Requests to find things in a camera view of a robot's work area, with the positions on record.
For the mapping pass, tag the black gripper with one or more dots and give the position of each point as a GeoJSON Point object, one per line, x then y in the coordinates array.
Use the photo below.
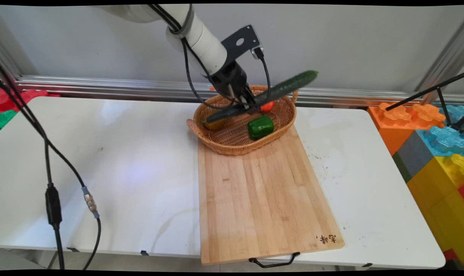
{"type": "Point", "coordinates": [230, 82]}

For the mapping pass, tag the aluminium rail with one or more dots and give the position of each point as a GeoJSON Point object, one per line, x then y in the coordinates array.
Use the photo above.
{"type": "Point", "coordinates": [351, 96]}

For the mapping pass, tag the red foam block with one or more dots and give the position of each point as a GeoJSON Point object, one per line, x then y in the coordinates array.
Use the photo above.
{"type": "Point", "coordinates": [463, 192]}

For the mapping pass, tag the yellow bell pepper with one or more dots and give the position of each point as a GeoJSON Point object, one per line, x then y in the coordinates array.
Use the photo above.
{"type": "Point", "coordinates": [215, 124]}

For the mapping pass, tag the green bell pepper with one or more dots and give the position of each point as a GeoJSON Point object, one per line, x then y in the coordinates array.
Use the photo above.
{"type": "Point", "coordinates": [260, 127]}

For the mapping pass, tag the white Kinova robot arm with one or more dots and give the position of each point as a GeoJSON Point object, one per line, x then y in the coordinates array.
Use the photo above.
{"type": "Point", "coordinates": [201, 36]}

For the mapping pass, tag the long dark green cucumber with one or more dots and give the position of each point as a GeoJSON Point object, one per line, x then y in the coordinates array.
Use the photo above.
{"type": "Point", "coordinates": [282, 89]}

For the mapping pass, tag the red tomato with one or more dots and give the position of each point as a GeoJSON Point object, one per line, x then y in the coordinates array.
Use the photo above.
{"type": "Point", "coordinates": [268, 106]}

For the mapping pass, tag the blue foam block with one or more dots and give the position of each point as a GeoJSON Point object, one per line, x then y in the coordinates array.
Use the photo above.
{"type": "Point", "coordinates": [445, 140]}

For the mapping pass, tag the bamboo cutting board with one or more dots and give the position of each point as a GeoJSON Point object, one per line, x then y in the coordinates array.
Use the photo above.
{"type": "Point", "coordinates": [262, 195]}

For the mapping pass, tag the slanted aluminium frame post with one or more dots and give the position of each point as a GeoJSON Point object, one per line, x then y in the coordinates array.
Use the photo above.
{"type": "Point", "coordinates": [443, 61]}

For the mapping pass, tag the orange foam block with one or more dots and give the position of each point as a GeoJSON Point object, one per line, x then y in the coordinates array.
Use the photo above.
{"type": "Point", "coordinates": [399, 122]}

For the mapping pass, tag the black tripod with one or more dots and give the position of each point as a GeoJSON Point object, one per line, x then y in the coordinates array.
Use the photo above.
{"type": "Point", "coordinates": [439, 92]}

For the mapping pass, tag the grey foam block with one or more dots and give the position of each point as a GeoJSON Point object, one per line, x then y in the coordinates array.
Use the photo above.
{"type": "Point", "coordinates": [414, 155]}

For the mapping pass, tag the woven wicker basket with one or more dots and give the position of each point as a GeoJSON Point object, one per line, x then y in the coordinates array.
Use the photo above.
{"type": "Point", "coordinates": [236, 140]}

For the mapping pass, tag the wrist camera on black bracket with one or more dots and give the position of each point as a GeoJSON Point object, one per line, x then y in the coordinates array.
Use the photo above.
{"type": "Point", "coordinates": [241, 40]}

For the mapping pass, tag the green foam mat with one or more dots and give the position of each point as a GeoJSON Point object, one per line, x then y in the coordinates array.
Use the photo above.
{"type": "Point", "coordinates": [5, 119]}

